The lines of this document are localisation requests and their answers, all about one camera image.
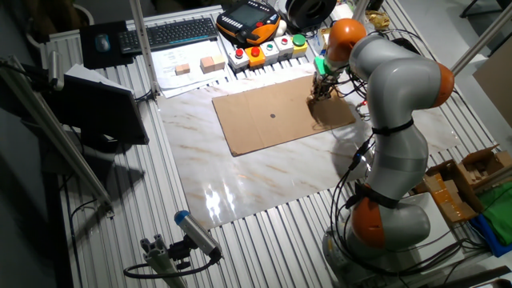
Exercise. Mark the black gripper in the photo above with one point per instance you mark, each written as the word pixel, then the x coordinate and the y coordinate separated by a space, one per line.
pixel 323 84

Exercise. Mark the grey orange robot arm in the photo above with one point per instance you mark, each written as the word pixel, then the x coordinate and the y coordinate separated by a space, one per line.
pixel 400 80

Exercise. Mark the medium wooden block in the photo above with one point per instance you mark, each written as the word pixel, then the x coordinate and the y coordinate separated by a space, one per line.
pixel 182 69

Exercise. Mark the brown cardboard sheet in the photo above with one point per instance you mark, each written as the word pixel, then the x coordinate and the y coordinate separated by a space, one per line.
pixel 272 116

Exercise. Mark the green button yellow box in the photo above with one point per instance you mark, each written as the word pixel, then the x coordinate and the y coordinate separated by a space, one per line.
pixel 299 43

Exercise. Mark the small open cardboard box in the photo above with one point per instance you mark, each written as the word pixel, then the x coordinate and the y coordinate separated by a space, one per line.
pixel 322 38

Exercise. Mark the small red button white box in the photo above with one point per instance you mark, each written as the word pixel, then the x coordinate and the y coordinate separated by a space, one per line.
pixel 284 47

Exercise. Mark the green button white box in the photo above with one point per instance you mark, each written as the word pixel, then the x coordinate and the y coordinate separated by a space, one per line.
pixel 270 52

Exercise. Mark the red button orange box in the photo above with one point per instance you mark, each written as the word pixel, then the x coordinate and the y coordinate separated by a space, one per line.
pixel 255 58

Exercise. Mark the black filament spool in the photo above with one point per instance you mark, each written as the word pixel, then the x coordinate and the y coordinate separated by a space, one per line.
pixel 310 12

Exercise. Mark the red mushroom button white box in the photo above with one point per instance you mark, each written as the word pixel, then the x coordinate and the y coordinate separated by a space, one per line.
pixel 238 60

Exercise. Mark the white carton box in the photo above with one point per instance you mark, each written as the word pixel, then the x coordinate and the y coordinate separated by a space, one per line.
pixel 342 11

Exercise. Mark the gold foil packet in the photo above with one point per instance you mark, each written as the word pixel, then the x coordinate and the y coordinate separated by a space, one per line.
pixel 378 19

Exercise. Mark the white marble pattern sheet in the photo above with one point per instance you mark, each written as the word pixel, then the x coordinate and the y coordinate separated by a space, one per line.
pixel 260 180

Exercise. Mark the large wooden cube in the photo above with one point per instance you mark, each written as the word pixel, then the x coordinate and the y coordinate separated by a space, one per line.
pixel 207 65
pixel 220 62

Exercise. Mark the black orange teach pendant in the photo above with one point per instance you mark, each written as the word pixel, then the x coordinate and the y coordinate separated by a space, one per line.
pixel 246 20

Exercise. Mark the printed white paper sheets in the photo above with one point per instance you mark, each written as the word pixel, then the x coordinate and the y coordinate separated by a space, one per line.
pixel 180 52

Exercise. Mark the brown taped cardboard box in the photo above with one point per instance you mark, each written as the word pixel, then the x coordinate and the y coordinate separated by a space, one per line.
pixel 448 196

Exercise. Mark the black computer keyboard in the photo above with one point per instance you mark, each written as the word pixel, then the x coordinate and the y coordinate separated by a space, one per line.
pixel 168 34

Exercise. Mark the open cardboard box wooden pieces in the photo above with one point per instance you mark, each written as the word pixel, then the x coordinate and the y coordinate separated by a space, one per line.
pixel 484 164

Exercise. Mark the brown cardboard panel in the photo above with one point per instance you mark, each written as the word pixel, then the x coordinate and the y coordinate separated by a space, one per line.
pixel 498 92

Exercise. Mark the green cloth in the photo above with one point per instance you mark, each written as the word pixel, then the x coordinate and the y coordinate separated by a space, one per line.
pixel 500 212

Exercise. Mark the black computer monitor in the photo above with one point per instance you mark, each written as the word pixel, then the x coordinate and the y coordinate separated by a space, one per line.
pixel 100 112

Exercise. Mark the blue fabric bag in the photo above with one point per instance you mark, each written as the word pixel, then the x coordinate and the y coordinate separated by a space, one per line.
pixel 488 240

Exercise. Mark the dark computer mouse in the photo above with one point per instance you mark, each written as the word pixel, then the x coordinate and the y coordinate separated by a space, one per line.
pixel 102 42

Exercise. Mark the white paper behind monitor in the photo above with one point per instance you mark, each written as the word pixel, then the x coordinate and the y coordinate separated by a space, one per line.
pixel 92 78

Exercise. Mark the black mouse pad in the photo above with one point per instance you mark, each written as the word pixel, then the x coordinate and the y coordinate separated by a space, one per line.
pixel 90 56

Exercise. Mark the thin aluminium post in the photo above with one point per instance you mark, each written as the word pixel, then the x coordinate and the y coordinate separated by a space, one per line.
pixel 360 10

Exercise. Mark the slanted aluminium post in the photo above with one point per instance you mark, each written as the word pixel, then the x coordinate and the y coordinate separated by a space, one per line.
pixel 480 40

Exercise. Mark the upright aluminium post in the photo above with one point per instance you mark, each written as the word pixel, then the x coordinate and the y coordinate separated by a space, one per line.
pixel 144 48

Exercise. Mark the silver depth camera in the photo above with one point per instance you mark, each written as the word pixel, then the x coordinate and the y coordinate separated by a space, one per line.
pixel 198 234

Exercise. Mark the aluminium camera mount profile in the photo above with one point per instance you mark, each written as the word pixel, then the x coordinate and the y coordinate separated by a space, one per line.
pixel 160 260

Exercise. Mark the silver cylindrical camera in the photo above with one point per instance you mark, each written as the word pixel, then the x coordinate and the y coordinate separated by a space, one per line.
pixel 56 70

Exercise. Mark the aluminium frame strut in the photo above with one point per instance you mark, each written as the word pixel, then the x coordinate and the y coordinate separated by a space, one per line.
pixel 52 132

